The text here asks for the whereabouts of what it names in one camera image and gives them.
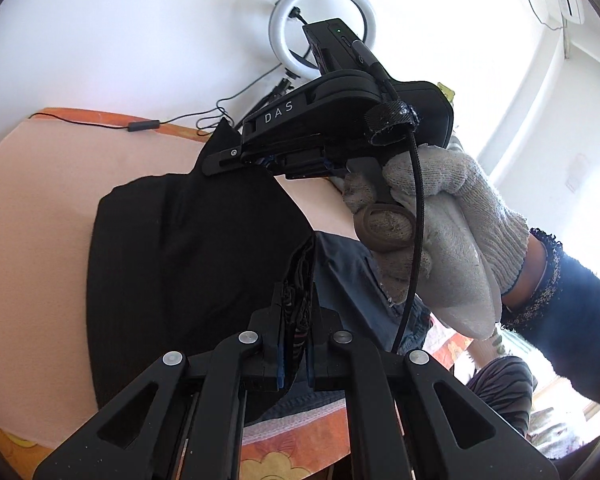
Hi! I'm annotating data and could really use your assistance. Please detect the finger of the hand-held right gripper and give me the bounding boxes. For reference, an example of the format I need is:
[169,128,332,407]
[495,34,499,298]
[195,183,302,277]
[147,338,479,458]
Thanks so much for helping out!
[200,145,243,177]

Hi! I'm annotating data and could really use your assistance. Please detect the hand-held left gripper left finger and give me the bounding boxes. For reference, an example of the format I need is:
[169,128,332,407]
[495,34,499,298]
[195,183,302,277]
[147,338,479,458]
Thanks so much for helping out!
[32,310,286,480]

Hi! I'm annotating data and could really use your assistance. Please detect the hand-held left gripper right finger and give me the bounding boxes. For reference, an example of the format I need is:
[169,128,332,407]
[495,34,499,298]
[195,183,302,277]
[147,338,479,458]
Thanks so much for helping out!
[305,307,558,480]

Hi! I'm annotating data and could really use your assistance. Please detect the black pants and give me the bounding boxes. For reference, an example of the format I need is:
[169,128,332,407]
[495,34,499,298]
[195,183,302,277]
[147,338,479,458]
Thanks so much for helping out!
[86,117,317,423]

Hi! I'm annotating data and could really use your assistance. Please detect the person's right forearm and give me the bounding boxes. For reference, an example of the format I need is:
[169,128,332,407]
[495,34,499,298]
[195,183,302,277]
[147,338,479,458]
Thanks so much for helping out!
[500,227,600,406]

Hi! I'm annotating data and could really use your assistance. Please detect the grey blue pants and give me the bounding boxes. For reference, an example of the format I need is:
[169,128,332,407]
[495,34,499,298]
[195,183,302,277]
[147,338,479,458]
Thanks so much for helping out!
[245,232,433,428]

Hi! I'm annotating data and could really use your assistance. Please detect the person's right hand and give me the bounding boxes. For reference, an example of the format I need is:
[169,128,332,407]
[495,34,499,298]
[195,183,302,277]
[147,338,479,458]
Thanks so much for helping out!
[342,135,531,338]

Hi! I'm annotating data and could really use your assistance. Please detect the black gooseneck phone holder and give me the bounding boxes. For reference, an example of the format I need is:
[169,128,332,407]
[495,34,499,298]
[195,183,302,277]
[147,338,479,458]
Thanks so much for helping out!
[275,6,313,98]

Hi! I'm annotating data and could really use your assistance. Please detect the dark striped garment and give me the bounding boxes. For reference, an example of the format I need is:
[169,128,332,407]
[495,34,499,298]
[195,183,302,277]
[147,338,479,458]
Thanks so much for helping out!
[467,355,538,441]

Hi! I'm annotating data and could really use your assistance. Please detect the black ring light tripod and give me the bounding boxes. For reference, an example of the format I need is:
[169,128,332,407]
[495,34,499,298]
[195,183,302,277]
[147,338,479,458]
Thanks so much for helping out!
[265,77,296,111]

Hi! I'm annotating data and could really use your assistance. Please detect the black ring light cable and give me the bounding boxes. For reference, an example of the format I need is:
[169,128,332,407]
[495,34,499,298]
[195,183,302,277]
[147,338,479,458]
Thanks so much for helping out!
[27,67,281,133]

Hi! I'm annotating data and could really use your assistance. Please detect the white ring light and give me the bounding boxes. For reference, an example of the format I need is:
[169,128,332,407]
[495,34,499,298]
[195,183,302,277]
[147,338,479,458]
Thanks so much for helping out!
[269,0,381,83]

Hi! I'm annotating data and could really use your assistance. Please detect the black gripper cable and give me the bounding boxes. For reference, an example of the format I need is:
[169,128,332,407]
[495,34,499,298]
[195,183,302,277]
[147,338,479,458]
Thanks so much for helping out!
[350,40,428,356]

